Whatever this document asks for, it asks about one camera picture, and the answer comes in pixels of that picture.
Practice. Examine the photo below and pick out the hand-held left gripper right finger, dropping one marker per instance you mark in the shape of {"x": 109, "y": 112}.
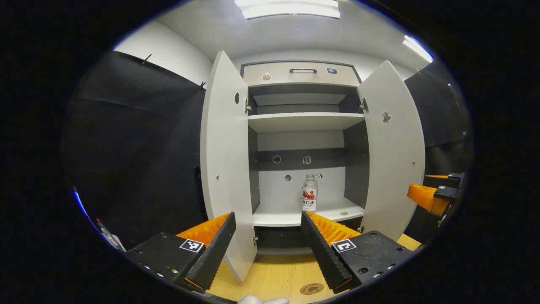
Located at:
{"x": 320, "y": 253}

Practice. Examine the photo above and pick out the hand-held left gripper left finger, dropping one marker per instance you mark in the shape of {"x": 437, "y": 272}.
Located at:
{"x": 217, "y": 249}

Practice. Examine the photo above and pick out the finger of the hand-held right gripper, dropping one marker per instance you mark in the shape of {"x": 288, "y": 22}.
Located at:
{"x": 445, "y": 193}
{"x": 436, "y": 182}

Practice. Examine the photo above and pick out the round brown coaster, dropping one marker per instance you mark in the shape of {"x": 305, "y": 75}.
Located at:
{"x": 312, "y": 289}

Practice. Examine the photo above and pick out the white cabinet door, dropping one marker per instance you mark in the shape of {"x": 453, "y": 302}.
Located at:
{"x": 225, "y": 169}
{"x": 394, "y": 160}

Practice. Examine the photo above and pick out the clear plastic bottle red label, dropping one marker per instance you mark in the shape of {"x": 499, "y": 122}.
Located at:
{"x": 309, "y": 198}

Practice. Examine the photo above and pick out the white and grey cabinet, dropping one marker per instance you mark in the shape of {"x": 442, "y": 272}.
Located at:
{"x": 303, "y": 121}

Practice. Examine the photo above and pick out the small red-capped bottle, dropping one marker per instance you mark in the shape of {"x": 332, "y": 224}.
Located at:
{"x": 105, "y": 231}

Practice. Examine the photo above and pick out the beige cabinet drawer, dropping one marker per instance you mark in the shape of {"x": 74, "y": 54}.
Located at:
{"x": 295, "y": 79}

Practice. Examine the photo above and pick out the black backdrop cloth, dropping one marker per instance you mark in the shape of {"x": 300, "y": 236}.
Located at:
{"x": 438, "y": 109}
{"x": 126, "y": 147}

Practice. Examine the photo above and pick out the narrow ceiling light panel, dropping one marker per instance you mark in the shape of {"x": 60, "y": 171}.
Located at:
{"x": 415, "y": 47}

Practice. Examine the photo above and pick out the large ceiling light panel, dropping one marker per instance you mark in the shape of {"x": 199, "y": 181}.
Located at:
{"x": 287, "y": 8}

